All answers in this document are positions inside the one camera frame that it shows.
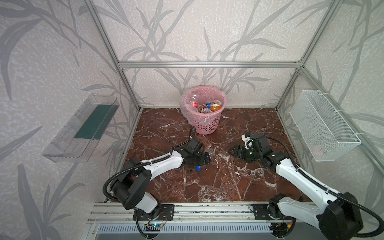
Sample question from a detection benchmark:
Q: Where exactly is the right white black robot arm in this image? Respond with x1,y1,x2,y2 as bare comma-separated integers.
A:
228,134,384,240

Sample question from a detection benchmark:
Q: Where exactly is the clear bottle blue cap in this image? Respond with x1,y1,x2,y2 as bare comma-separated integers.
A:
195,149,215,172

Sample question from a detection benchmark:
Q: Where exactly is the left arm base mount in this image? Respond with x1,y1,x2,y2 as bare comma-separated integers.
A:
133,204,175,221

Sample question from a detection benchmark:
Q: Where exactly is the white wire mesh basket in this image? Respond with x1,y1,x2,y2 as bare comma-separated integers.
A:
290,90,362,162

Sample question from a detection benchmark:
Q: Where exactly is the clear plastic bin liner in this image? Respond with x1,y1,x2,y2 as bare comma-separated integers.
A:
179,86,211,126

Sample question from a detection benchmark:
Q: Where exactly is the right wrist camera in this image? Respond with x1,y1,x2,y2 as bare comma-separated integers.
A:
242,133,253,149

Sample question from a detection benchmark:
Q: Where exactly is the clear acrylic wall shelf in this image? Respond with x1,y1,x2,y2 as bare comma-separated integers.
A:
42,94,120,163

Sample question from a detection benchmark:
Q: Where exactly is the clear bottle red label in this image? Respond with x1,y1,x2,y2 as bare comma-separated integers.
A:
190,101,199,113

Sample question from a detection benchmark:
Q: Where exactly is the left circuit board with wires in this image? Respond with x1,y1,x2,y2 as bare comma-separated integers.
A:
143,212,168,233

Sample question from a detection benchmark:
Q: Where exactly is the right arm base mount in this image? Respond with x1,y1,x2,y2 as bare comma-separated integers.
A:
250,194,291,220

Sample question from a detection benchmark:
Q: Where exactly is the right wiring bundle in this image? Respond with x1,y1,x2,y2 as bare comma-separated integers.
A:
268,214,296,239

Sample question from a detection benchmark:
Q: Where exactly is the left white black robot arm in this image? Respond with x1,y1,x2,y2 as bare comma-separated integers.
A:
102,137,211,218

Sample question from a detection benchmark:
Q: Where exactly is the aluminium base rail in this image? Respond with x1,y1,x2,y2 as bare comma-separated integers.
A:
86,201,334,224

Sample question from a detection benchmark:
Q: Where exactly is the pink perforated plastic bin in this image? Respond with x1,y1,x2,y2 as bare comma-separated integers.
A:
179,86,227,135

